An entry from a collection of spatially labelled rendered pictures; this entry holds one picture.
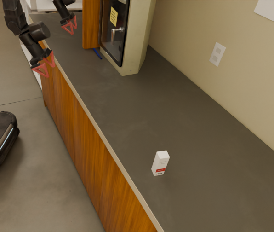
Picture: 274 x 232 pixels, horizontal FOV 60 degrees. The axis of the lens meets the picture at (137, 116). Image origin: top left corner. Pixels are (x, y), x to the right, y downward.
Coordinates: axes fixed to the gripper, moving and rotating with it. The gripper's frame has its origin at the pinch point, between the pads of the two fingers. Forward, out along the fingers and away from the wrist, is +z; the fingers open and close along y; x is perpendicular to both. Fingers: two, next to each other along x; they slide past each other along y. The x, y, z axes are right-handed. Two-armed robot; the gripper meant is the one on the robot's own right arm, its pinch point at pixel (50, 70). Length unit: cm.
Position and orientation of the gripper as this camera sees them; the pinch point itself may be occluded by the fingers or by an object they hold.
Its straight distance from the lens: 125.0
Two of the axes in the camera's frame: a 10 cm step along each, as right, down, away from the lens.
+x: -9.3, 2.5, 2.6
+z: 3.6, 7.1, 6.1
